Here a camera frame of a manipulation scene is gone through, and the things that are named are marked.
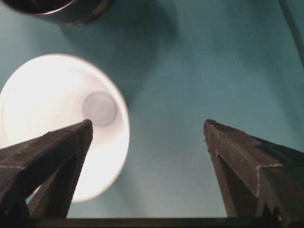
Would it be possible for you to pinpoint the white paper cup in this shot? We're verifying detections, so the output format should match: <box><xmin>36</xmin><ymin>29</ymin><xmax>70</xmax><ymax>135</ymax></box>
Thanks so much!
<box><xmin>0</xmin><ymin>53</ymin><xmax>130</xmax><ymax>204</ymax></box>

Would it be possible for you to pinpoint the black red-handled cup holder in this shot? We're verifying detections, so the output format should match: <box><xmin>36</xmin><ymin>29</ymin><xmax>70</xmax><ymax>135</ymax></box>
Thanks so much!
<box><xmin>7</xmin><ymin>0</ymin><xmax>114</xmax><ymax>26</ymax></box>

